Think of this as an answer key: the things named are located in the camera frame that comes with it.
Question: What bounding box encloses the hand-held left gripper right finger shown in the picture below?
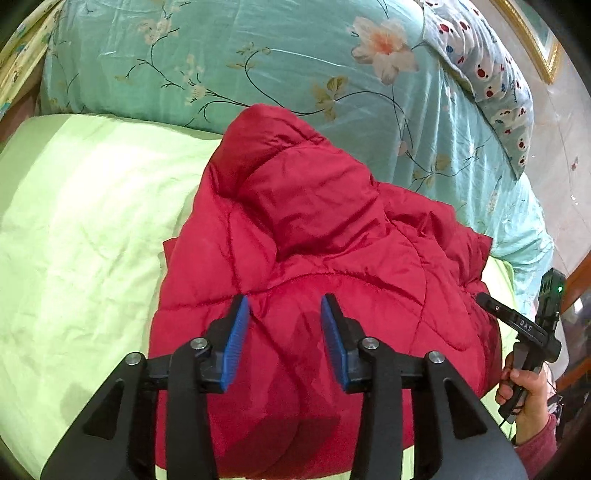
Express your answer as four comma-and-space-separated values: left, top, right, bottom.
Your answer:
321, 293, 529, 480

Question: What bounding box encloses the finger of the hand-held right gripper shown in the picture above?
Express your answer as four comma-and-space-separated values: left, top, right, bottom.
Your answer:
475, 292, 511, 320

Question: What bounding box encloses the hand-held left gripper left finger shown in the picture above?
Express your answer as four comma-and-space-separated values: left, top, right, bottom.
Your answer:
41, 294, 250, 480

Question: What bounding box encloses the red quilted jacket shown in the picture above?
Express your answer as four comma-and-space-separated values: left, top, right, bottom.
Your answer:
154, 104, 504, 480

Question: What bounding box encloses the person's right forearm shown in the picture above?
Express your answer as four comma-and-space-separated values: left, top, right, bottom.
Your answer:
510, 412, 560, 480

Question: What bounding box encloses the person's right hand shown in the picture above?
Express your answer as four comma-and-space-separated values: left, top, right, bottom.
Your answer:
495, 353, 556, 423

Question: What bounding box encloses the light green bed sheet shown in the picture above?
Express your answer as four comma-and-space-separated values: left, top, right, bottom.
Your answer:
0, 113, 517, 480

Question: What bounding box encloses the red dotted pillow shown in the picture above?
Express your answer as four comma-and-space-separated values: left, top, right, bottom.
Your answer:
422, 0, 536, 182

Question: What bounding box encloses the gold framed picture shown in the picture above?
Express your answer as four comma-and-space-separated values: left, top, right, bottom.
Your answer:
490, 0, 562, 85

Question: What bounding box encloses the teal floral quilt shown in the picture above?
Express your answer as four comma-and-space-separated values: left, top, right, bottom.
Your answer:
39, 0, 555, 317

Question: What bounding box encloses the yellow printed blanket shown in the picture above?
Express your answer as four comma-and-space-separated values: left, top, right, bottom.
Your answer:
0, 0, 64, 117

